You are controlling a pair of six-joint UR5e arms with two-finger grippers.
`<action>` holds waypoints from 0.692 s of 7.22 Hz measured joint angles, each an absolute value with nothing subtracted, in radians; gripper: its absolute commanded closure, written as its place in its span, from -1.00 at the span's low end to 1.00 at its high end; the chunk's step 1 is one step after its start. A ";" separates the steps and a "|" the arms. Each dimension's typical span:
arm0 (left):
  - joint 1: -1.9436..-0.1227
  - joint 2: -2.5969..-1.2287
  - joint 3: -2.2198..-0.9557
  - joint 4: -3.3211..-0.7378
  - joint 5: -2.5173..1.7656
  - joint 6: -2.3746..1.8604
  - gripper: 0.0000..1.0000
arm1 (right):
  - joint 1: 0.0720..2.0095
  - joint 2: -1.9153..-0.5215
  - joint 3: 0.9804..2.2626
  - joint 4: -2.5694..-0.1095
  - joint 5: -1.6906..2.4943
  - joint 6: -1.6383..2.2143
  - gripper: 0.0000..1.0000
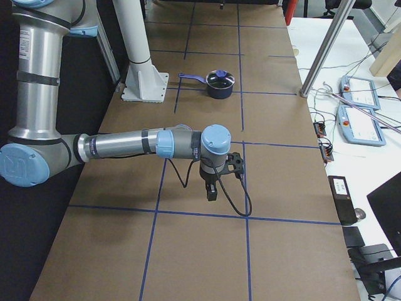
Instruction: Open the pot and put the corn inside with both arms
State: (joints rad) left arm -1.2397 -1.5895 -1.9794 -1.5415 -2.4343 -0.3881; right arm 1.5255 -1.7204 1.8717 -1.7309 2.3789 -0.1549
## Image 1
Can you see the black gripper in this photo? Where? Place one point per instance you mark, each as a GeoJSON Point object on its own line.
{"type": "Point", "coordinates": [208, 178]}

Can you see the glass pot lid blue knob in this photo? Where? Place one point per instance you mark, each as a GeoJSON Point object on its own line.
{"type": "Point", "coordinates": [220, 79]}

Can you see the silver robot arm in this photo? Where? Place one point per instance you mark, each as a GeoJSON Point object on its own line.
{"type": "Point", "coordinates": [36, 150]}

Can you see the dark blue saucepan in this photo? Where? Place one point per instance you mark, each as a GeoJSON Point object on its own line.
{"type": "Point", "coordinates": [212, 92]}

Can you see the lower orange connector board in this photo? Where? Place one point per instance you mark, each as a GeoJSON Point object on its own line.
{"type": "Point", "coordinates": [326, 150]}

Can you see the orange connector board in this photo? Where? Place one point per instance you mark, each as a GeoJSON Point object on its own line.
{"type": "Point", "coordinates": [326, 150]}
{"type": "Point", "coordinates": [319, 129]}

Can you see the upper orange connector board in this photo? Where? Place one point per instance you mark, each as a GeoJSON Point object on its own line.
{"type": "Point", "coordinates": [319, 129]}

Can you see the black box white label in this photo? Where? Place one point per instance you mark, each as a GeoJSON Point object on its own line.
{"type": "Point", "coordinates": [342, 199]}

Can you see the thin metal rod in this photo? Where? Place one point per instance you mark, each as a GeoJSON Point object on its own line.
{"type": "Point", "coordinates": [373, 117]}

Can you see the lower blue teach pendant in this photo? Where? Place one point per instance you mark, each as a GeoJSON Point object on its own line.
{"type": "Point", "coordinates": [357, 127]}

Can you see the blue teach pendant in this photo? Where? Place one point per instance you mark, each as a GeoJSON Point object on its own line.
{"type": "Point", "coordinates": [360, 91]}
{"type": "Point", "coordinates": [357, 127]}

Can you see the black monitor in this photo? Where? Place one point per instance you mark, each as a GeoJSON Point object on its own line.
{"type": "Point", "coordinates": [385, 204]}

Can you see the black desk clamp stand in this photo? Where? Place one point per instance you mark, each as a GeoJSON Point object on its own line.
{"type": "Point", "coordinates": [377, 268]}

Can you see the upper blue teach pendant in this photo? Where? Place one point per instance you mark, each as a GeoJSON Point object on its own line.
{"type": "Point", "coordinates": [360, 91]}

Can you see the light wooden board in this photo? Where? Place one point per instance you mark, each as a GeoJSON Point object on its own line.
{"type": "Point", "coordinates": [390, 55]}

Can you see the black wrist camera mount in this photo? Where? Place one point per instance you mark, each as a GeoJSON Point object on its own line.
{"type": "Point", "coordinates": [234, 164]}

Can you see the white camera stand pillar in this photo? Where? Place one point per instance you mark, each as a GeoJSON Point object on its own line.
{"type": "Point", "coordinates": [144, 83]}

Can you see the silver aluminium frame post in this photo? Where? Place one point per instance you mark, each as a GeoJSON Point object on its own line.
{"type": "Point", "coordinates": [333, 31]}

